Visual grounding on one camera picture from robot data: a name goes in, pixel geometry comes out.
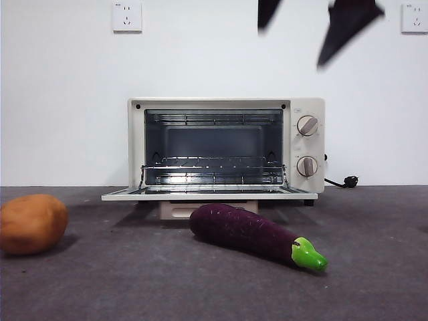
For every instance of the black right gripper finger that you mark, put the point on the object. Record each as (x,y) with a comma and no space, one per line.
(347,23)
(267,13)

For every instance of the purple toy eggplant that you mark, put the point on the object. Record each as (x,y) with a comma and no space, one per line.
(244,234)

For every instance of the cream toaster oven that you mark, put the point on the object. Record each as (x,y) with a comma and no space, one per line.
(214,103)

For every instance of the beige oven knob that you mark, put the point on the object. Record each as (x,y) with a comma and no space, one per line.
(307,125)
(307,166)

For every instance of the brown potato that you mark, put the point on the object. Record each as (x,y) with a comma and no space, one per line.
(31,225)

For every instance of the white wall socket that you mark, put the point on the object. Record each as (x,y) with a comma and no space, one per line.
(127,17)
(415,18)

